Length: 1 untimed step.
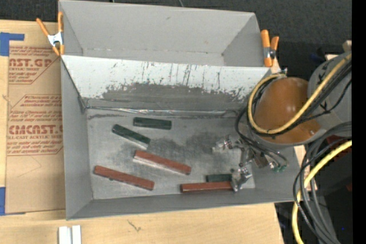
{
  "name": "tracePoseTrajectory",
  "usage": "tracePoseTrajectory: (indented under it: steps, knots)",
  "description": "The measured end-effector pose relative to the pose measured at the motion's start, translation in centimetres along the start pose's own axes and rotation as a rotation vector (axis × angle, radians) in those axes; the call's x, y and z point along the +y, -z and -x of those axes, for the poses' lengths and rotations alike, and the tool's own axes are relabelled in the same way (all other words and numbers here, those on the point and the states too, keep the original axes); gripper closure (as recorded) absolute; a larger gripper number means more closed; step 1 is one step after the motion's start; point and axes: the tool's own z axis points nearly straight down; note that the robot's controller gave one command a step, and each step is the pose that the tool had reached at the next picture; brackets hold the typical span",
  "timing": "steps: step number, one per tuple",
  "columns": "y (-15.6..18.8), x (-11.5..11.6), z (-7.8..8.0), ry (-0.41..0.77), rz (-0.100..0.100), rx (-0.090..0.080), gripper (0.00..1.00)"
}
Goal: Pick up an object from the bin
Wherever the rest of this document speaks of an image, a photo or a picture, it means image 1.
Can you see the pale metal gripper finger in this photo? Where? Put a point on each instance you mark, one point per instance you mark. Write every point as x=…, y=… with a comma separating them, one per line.
x=228, y=143
x=243, y=175

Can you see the grey metal bin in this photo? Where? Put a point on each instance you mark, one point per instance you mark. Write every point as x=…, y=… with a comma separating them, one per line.
x=160, y=37

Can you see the red-brown flat block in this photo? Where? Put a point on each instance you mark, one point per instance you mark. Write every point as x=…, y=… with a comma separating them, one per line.
x=206, y=187
x=124, y=177
x=163, y=162

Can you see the short dark green flat block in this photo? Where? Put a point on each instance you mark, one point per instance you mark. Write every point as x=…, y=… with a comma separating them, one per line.
x=218, y=178

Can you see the brown cardboard board red print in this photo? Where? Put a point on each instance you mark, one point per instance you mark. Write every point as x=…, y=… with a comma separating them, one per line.
x=34, y=111

